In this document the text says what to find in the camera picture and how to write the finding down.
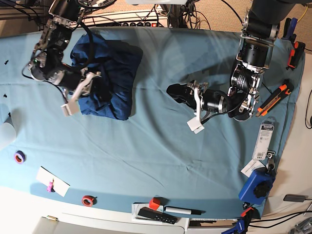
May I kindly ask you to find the white label card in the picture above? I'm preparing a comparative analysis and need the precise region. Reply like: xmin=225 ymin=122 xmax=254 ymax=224
xmin=241 ymin=159 xmax=265 ymax=177

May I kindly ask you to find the small pink toy figure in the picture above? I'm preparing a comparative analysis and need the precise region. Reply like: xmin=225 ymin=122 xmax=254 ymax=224
xmin=47 ymin=179 xmax=55 ymax=193

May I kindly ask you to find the black phone device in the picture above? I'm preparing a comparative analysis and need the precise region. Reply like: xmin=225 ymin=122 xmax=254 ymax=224
xmin=283 ymin=194 xmax=306 ymax=202

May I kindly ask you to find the blue black clamp top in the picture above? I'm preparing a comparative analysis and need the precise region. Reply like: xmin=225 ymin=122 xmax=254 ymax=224
xmin=282 ymin=18 xmax=298 ymax=43

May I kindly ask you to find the clear blister retail package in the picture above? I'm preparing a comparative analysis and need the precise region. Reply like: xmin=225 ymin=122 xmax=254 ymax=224
xmin=252 ymin=117 xmax=275 ymax=160

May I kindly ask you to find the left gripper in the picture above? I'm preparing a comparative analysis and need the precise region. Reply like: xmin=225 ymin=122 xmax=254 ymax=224
xmin=166 ymin=83 xmax=231 ymax=114

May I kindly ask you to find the dark blue t-shirt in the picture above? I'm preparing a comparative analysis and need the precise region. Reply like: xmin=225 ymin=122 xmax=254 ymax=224
xmin=78 ymin=34 xmax=143 ymax=120

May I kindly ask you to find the red tape roll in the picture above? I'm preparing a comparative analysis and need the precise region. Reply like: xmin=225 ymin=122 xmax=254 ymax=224
xmin=81 ymin=195 xmax=97 ymax=207

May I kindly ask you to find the purple tape roll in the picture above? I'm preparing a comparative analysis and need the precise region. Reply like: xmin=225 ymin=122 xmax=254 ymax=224
xmin=14 ymin=151 xmax=26 ymax=164

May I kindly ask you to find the white power strip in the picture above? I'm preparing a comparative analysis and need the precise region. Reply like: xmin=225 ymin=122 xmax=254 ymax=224
xmin=82 ymin=9 xmax=168 ymax=27

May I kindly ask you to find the white paper card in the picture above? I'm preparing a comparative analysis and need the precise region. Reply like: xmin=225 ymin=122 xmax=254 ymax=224
xmin=36 ymin=166 xmax=70 ymax=197

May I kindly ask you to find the orange black utility knife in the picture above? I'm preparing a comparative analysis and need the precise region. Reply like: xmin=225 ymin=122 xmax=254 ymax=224
xmin=255 ymin=79 xmax=294 ymax=117

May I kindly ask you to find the white black marker pen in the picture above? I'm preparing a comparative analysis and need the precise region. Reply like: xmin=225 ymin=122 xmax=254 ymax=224
xmin=164 ymin=206 xmax=205 ymax=215

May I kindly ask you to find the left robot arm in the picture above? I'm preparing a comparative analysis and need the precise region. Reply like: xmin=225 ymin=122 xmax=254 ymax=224
xmin=166 ymin=0 xmax=297 ymax=124

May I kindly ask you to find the blue box with knob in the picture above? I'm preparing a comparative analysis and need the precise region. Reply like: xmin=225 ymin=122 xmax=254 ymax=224
xmin=238 ymin=168 xmax=276 ymax=205

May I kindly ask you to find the red cube block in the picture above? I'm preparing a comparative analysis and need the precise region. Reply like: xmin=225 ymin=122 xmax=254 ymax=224
xmin=149 ymin=197 xmax=161 ymax=211

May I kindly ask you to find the blue black clamp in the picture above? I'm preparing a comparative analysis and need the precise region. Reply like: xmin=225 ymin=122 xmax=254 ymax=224
xmin=282 ymin=18 xmax=298 ymax=43
xmin=222 ymin=207 xmax=259 ymax=234

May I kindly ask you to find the blue black clamp bottom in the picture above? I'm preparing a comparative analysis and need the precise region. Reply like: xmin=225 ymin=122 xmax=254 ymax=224
xmin=222 ymin=207 xmax=259 ymax=234

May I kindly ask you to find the black remote control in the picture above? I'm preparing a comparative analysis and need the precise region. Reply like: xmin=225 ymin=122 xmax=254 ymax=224
xmin=138 ymin=207 xmax=178 ymax=224

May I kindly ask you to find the light blue table cloth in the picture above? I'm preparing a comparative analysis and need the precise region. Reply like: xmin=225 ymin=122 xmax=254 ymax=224
xmin=0 ymin=26 xmax=306 ymax=219

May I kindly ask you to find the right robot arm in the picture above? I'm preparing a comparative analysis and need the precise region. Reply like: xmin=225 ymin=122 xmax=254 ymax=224
xmin=25 ymin=0 xmax=113 ymax=104

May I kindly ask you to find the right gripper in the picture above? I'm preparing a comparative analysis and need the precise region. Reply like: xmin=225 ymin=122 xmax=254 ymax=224
xmin=52 ymin=70 xmax=112 ymax=102

